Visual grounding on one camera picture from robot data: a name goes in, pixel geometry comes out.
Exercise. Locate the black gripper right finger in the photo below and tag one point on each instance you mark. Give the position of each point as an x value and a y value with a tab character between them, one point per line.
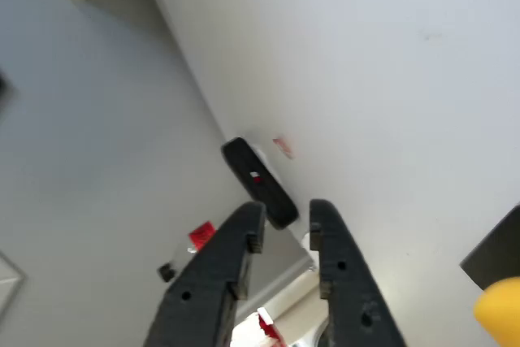
349	282

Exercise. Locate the white wall socket plate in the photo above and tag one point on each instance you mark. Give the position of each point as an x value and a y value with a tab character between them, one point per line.
10	282

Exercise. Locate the small red paper scrap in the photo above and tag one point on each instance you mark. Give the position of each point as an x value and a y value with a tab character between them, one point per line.
284	148

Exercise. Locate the clear cola bottle red label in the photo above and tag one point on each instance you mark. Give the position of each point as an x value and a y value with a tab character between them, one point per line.
201	235

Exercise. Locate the yellow rubber duck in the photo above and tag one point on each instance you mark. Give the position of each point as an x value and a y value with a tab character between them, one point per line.
501	310

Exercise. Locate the black square mat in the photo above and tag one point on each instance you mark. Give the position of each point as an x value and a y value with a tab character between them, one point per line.
495	257

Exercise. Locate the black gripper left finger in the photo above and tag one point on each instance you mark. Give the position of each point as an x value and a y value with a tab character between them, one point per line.
203	282

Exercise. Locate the red white object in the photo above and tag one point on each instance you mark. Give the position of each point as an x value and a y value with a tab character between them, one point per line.
268	328

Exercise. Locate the black glasses case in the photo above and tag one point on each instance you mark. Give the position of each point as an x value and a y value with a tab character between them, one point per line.
260	184

